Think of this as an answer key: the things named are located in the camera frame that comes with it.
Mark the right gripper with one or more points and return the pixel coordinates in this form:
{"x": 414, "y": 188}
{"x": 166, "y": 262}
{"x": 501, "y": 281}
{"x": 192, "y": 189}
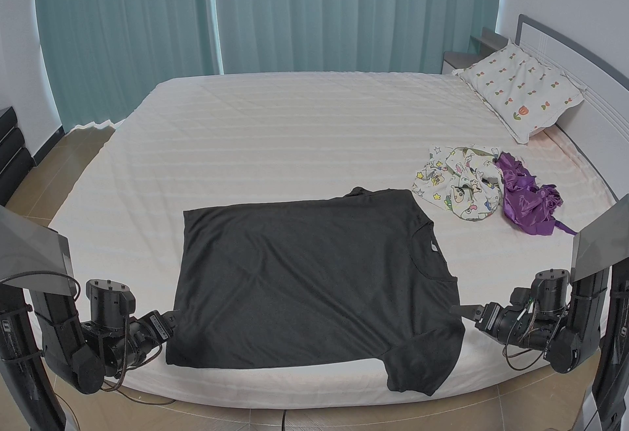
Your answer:
{"x": 496, "y": 321}

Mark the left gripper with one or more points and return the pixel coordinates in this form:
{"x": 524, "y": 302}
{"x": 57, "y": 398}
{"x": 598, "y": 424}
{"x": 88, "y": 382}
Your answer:
{"x": 155, "y": 331}

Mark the black T-shirt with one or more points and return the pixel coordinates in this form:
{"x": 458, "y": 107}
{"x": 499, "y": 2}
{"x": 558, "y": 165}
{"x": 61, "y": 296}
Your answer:
{"x": 304, "y": 281}

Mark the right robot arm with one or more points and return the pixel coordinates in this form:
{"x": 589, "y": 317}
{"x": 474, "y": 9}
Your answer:
{"x": 589, "y": 291}

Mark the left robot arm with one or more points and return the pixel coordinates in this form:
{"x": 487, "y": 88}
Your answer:
{"x": 59, "y": 335}

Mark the purple garment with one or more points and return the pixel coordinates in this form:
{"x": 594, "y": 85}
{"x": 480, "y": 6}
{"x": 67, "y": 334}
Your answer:
{"x": 526, "y": 203}

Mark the white printed pyjama garment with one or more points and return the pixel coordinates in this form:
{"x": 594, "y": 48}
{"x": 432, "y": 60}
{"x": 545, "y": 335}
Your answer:
{"x": 457, "y": 183}

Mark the white printed pillow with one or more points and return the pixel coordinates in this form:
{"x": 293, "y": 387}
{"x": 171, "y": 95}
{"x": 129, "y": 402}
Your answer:
{"x": 521, "y": 90}

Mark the black chest of drawers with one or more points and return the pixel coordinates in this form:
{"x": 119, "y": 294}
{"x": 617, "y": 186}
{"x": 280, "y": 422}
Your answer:
{"x": 12, "y": 149}

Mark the bed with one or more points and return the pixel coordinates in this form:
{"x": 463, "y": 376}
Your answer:
{"x": 295, "y": 134}

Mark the grey bedside table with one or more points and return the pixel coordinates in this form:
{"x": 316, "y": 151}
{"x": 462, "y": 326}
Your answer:
{"x": 462, "y": 59}

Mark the blue-green curtain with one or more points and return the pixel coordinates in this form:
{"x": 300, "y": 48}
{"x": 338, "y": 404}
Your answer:
{"x": 344, "y": 1}
{"x": 123, "y": 26}

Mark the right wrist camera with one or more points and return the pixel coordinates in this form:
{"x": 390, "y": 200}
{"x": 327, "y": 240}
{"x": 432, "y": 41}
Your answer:
{"x": 522, "y": 297}

